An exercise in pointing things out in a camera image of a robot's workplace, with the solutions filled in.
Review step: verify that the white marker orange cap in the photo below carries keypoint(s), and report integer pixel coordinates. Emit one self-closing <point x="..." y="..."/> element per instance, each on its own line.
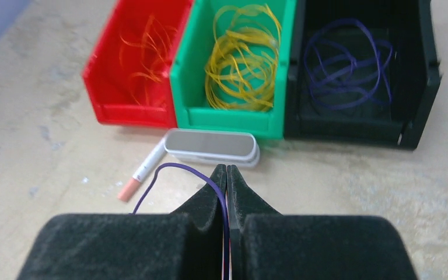
<point x="143" y="171"/>

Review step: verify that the black plastic bin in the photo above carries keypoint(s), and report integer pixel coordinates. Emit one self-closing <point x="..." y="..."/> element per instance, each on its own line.
<point x="365" y="72"/>

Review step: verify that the white grey stapler case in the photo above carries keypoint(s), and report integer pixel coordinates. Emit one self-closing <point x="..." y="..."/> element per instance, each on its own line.
<point x="213" y="147"/>

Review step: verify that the green plastic bin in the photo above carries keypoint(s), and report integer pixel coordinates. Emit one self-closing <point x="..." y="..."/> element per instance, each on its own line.
<point x="231" y="67"/>

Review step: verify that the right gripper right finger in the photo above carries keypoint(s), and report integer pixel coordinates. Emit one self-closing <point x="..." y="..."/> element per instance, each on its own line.
<point x="265" y="244"/>

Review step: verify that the red plastic bin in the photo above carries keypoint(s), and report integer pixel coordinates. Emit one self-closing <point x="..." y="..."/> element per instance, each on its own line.
<point x="127" y="75"/>

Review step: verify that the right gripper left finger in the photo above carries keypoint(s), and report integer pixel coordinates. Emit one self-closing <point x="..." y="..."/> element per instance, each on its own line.
<point x="188" y="243"/>

